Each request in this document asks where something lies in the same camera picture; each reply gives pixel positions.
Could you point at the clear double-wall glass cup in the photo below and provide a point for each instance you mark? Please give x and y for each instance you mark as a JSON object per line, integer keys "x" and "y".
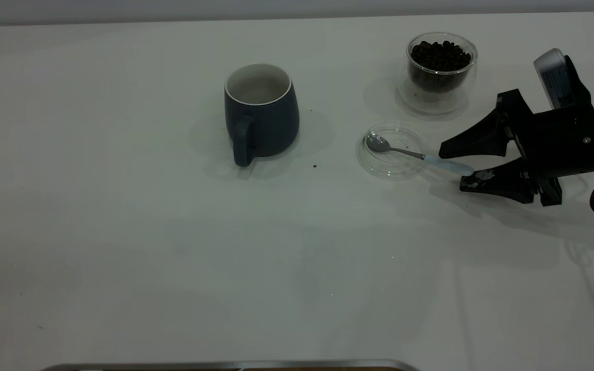
{"x": 431, "y": 102}

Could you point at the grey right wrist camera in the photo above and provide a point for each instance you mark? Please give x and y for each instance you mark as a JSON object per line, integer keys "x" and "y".
{"x": 555, "y": 77}

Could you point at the dark grey ceramic mug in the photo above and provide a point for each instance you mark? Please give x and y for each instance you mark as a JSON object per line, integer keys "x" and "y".
{"x": 271, "y": 129}

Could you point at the clear round glass saucer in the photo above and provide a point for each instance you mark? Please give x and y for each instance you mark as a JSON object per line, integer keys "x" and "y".
{"x": 392, "y": 172}

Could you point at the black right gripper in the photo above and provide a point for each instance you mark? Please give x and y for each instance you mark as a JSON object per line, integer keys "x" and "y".
{"x": 580, "y": 141}

